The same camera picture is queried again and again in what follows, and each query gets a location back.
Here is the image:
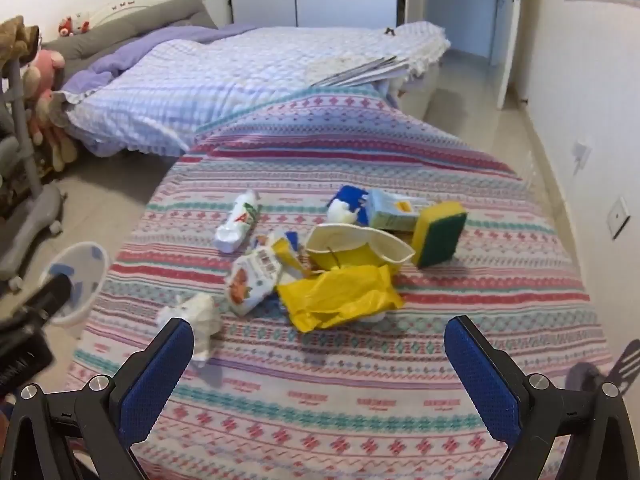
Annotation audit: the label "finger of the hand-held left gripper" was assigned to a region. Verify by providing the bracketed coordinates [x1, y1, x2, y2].
[0, 272, 75, 333]

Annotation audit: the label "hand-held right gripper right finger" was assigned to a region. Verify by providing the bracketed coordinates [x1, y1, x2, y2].
[444, 316, 640, 480]

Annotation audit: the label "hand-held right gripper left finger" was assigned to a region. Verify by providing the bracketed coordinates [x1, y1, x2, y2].
[2, 317, 196, 480]

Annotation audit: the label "white plastic basket blue patches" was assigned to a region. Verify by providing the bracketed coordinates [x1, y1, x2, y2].
[47, 241, 110, 340]

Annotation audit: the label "crumpled white tissue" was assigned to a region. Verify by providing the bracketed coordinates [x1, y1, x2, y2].
[157, 292, 222, 366]

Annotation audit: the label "white and orange snack packet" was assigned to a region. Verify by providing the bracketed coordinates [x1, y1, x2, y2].
[229, 247, 283, 317]

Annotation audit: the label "patterned knit-print blanket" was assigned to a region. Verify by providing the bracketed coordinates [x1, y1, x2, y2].
[65, 85, 618, 480]

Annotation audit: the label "yellow and green sponge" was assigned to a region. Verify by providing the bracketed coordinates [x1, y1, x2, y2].
[412, 201, 468, 269]

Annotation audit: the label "yellow plastic bag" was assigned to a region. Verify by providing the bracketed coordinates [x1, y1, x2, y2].
[276, 264, 405, 333]

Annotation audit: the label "yellow and white paper bowl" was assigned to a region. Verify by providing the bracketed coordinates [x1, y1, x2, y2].
[305, 222, 416, 276]

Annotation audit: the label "white squeeze tube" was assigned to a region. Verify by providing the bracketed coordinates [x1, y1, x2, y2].
[214, 189, 263, 255]

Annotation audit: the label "yellow wrapper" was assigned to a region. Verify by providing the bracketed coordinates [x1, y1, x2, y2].
[270, 232, 313, 281]

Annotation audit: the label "light blue carton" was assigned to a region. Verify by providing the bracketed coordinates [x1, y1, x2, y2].
[367, 189, 436, 233]

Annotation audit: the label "pink plush toy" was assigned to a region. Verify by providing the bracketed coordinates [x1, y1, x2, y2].
[22, 49, 67, 146]

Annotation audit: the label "lilac blanket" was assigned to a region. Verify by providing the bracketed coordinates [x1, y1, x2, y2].
[62, 22, 261, 96]

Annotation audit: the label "brown plush toy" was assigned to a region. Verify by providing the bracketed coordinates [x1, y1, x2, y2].
[0, 15, 41, 68]

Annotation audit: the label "white and red cat plush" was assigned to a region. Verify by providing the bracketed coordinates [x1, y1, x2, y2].
[57, 12, 92, 38]

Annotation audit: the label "checked pale blue quilt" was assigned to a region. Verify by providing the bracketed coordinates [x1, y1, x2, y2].
[60, 21, 451, 158]

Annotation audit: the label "grey headboard cushion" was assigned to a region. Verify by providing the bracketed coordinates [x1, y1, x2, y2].
[42, 0, 221, 73]

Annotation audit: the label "white door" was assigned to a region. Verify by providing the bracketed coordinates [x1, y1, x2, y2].
[492, 0, 525, 111]

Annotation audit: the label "pale blue door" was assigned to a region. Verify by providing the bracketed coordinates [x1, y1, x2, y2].
[425, 0, 498, 61]

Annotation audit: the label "white wall switch plate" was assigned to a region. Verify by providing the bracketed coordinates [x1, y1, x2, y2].
[606, 195, 631, 240]

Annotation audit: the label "white bed frame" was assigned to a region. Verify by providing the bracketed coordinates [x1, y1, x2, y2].
[400, 57, 443, 121]

